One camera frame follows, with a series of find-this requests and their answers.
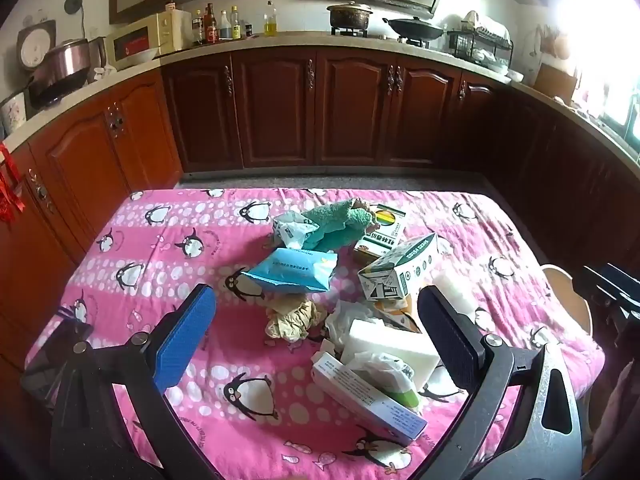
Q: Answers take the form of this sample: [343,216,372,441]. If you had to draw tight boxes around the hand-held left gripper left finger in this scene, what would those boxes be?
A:
[50,283,218,480]

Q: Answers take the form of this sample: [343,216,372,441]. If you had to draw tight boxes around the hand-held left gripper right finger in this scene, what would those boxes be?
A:
[416,285,587,480]

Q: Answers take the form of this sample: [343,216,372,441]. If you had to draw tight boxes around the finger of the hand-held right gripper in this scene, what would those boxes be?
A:
[580,262,631,287]
[572,272,623,309]

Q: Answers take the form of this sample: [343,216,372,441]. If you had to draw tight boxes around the white orange drink carton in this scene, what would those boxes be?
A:
[375,296,423,335]

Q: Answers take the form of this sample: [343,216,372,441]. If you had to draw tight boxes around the clear plastic bag green base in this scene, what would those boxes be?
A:
[345,351,423,408]

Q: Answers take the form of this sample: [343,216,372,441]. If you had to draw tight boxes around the green white milk carton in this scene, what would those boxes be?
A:
[357,232,441,302]

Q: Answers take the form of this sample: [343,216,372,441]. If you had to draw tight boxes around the white medicine box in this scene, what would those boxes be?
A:
[310,350,428,443]

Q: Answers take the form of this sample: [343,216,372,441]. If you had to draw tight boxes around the blue wet wipes packet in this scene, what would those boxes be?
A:
[241,248,339,293]

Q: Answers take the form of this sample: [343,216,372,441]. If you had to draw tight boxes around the green fuzzy cloth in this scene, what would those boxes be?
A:
[302,199,381,253]

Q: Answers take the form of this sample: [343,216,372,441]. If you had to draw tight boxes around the person's right forearm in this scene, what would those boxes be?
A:
[592,360,640,466]

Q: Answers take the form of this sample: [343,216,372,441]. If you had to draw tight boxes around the white foam block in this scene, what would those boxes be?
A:
[434,265,478,316]
[345,317,442,393]

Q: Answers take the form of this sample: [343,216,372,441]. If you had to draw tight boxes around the pink penguin print blanket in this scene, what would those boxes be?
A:
[25,187,606,480]

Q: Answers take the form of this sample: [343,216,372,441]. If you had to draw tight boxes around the crumpled brown paper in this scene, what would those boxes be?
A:
[264,294,328,343]

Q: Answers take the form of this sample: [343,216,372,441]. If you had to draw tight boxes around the yellow green box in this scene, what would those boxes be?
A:
[354,232,405,265]

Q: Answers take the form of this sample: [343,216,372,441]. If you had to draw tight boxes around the white box with yellow logo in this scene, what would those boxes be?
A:
[367,203,407,241]

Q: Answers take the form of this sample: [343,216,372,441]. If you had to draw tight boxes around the crumpled white plastic bag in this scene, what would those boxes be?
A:
[271,211,320,251]

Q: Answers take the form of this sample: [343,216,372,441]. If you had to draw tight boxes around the wooden cutting board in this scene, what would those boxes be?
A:
[532,62,578,101]

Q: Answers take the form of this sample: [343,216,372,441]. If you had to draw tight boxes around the red ribbon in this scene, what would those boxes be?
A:
[0,142,26,223]

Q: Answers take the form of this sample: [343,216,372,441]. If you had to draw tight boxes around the kitchen window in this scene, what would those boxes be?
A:
[550,0,640,136]

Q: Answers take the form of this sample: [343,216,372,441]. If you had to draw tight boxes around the wooden base cabinets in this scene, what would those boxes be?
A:
[0,42,640,366]

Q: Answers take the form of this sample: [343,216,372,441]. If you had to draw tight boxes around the black dish rack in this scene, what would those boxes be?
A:
[446,10,514,66]

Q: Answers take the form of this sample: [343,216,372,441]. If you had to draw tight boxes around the white floral pot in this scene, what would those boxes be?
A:
[0,92,28,136]

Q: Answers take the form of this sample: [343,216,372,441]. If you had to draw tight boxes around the steel kettle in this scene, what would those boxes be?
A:
[87,36,108,83]

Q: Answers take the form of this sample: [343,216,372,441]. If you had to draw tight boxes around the silver rice cooker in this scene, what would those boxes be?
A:
[17,20,93,107]

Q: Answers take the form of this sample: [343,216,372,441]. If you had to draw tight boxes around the cream microwave oven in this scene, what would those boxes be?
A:
[105,15,176,68]

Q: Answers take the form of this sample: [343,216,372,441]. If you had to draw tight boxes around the black wok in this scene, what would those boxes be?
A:
[382,16,446,43]

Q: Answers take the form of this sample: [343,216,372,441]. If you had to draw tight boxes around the cream tall container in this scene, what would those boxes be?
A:
[165,2,193,52]

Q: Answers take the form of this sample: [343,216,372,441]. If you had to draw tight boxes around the brown bottle red label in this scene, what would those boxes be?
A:
[204,3,220,43]

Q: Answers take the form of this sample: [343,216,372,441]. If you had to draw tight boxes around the gas stove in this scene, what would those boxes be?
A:
[330,27,436,50]

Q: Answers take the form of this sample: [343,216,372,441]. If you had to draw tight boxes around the dark cooking pot with lid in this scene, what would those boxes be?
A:
[326,1,375,31]

